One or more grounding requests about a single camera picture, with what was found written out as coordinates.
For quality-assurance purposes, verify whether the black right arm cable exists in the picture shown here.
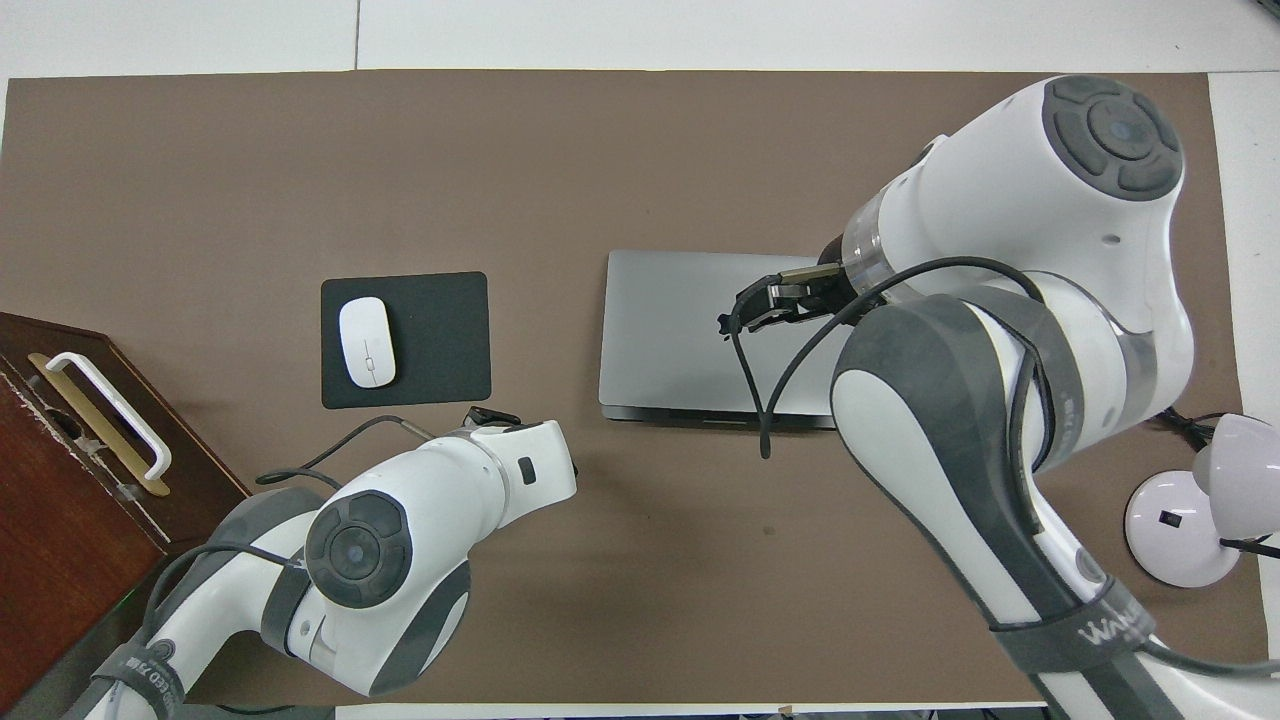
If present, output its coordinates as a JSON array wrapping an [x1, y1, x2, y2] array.
[[728, 256, 1046, 461]]

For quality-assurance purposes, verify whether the black mouse pad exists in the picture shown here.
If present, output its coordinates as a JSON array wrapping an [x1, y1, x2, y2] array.
[[320, 271, 493, 410]]

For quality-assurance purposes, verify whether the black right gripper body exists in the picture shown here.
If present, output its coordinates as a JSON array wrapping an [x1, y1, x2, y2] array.
[[778, 235, 853, 319]]

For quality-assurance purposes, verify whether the grey aluminium laptop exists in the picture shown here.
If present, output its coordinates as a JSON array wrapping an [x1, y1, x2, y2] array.
[[598, 249, 851, 431]]

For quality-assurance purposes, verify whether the white computer mouse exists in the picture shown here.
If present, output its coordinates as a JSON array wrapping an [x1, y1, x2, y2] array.
[[338, 297, 397, 389]]

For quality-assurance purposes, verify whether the brown table mat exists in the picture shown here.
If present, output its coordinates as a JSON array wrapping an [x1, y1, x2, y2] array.
[[0, 68, 1244, 706]]

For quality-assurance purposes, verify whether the dark brown wooden box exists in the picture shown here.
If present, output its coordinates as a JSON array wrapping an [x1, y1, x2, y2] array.
[[0, 311, 251, 716]]

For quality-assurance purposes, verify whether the white desk lamp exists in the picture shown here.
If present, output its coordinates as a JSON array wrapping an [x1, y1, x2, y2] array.
[[1123, 413, 1280, 589]]

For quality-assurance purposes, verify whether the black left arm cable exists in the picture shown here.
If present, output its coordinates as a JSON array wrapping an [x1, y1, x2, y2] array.
[[255, 414, 441, 489]]

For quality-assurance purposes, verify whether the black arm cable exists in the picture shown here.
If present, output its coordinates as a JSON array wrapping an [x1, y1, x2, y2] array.
[[728, 256, 1046, 461], [255, 414, 441, 489]]

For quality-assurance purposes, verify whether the white box handle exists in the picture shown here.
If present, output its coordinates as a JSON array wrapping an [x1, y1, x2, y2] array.
[[27, 351, 173, 498]]

